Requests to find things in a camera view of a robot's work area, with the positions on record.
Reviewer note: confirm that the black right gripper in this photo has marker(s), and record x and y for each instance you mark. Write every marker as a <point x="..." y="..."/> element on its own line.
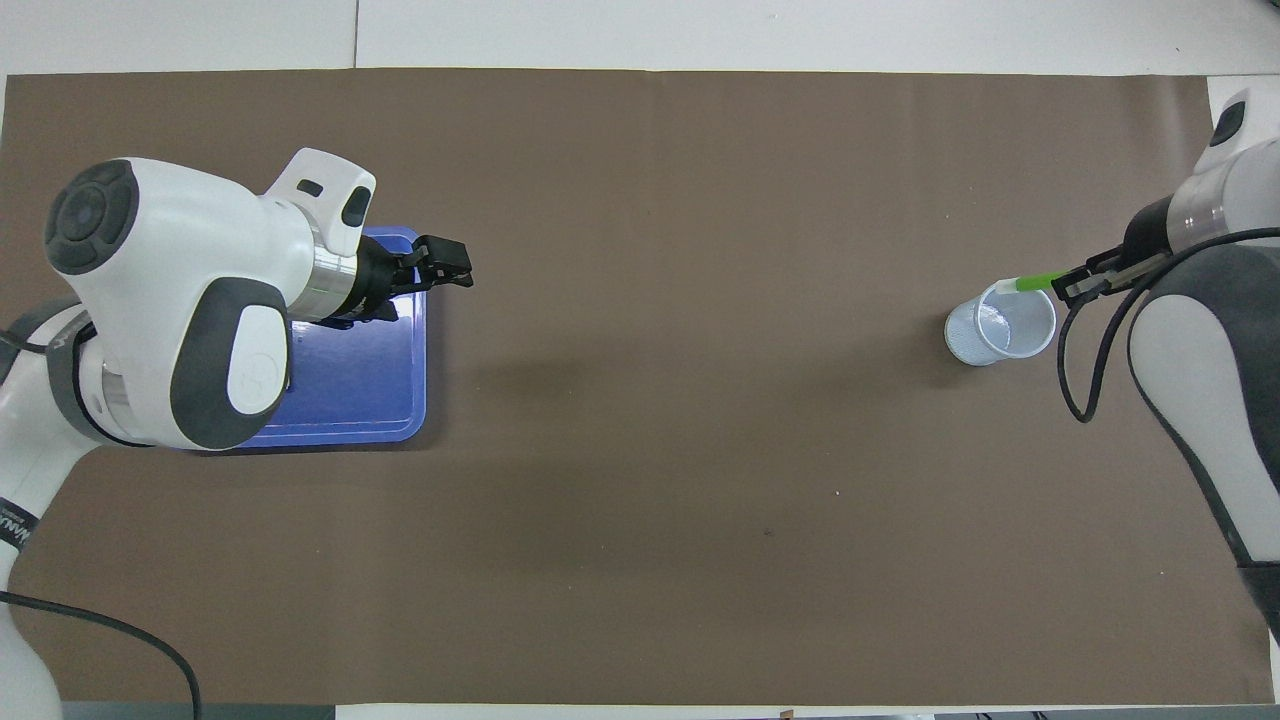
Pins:
<point x="1150" y="240"/>

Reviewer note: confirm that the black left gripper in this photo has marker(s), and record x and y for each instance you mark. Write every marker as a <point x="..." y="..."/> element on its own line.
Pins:
<point x="385" y="280"/>

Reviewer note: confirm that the green pen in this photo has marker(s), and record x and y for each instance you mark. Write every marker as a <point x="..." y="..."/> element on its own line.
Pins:
<point x="1040" y="280"/>

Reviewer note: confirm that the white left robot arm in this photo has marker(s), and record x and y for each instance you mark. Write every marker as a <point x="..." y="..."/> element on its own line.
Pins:
<point x="180" y="260"/>

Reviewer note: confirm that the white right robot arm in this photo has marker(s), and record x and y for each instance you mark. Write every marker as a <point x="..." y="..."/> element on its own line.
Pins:
<point x="1220" y="400"/>

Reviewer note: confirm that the translucent plastic cup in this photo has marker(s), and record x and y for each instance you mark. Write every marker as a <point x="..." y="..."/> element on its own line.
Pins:
<point x="975" y="340"/>

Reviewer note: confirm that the blue plastic tray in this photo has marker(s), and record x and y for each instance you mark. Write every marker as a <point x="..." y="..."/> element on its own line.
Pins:
<point x="360" y="380"/>

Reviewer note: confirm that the brown paper table mat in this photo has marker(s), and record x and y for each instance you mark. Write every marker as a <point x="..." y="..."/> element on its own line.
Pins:
<point x="640" y="450"/>

